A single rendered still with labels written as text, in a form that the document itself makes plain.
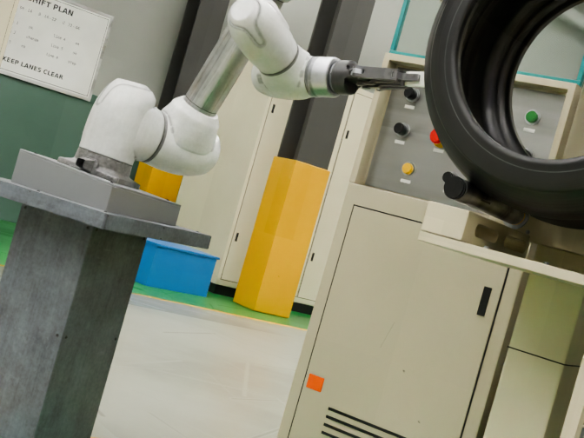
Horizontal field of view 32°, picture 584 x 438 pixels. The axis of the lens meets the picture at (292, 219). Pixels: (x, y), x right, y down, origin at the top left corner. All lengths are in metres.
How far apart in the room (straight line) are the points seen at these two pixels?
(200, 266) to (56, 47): 3.18
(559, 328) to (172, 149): 1.19
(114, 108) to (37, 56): 7.29
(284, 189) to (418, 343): 5.30
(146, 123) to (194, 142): 0.15
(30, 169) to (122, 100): 0.30
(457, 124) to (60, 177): 1.15
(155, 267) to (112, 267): 4.78
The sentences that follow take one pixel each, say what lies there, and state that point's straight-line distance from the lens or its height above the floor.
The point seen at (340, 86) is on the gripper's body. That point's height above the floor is 1.06.
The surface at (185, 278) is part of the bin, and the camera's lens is 7.76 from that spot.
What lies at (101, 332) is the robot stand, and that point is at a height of 0.32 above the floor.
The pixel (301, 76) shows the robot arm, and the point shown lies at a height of 1.06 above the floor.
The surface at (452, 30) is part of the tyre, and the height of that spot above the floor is 1.19.
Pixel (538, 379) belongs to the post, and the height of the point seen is 0.57.
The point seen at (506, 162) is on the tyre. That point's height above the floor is 0.96.
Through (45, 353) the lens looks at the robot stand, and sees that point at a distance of 2.75.
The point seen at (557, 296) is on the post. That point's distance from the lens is 2.26.
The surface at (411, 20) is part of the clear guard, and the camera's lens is 2.89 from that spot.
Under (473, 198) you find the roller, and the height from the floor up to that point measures 0.89.
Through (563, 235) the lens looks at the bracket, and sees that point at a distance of 2.25.
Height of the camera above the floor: 0.76
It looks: level
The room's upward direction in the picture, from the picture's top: 16 degrees clockwise
